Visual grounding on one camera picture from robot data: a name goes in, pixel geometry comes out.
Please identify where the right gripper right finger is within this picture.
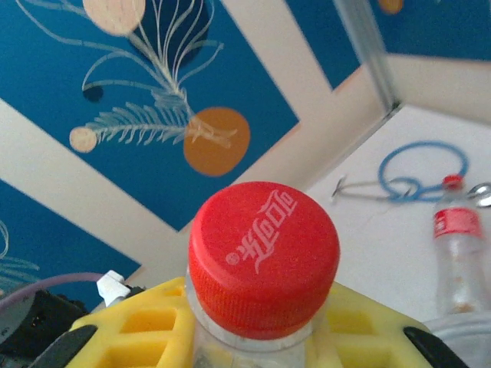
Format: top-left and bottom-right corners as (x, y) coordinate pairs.
(305, 282), (470, 368)

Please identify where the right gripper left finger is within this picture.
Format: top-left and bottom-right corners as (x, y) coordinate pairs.
(34, 276), (197, 368)

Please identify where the clear bottle red label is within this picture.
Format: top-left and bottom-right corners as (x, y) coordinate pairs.
(432, 174), (485, 317)
(186, 181), (341, 368)

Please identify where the blue stethoscope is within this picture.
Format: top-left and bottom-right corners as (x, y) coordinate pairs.
(331, 140), (491, 210)

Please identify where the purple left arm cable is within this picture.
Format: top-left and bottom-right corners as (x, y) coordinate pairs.
(0, 271), (107, 311)

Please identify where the aluminium frame post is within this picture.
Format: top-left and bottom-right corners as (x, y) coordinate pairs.
(333, 0), (402, 116)

